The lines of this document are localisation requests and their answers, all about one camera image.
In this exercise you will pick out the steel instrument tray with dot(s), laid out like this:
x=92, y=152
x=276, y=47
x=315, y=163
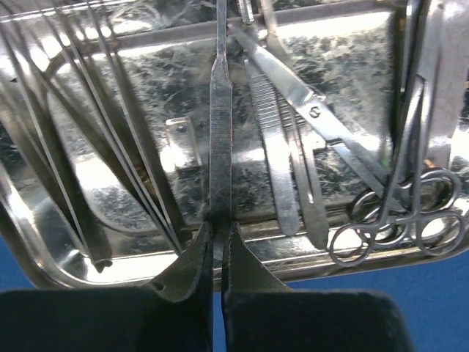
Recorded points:
x=354, y=55

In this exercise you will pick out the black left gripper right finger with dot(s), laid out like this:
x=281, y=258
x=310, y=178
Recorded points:
x=261, y=313

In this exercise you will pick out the steel tweezers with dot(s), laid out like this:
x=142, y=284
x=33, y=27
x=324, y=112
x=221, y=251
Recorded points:
x=276, y=149

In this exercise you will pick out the steel surgical scissors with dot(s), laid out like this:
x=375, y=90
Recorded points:
x=329, y=124

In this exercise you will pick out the steel flat forceps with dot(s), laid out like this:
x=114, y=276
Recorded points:
x=309, y=192

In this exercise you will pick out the thin steel needle probe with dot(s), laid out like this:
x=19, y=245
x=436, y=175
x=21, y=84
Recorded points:
x=90, y=232

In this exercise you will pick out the blue surgical cloth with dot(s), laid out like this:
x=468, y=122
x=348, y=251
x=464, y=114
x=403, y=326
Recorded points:
x=433, y=301

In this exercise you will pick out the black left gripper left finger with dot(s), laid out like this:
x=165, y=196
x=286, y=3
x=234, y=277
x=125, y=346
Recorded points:
x=172, y=312

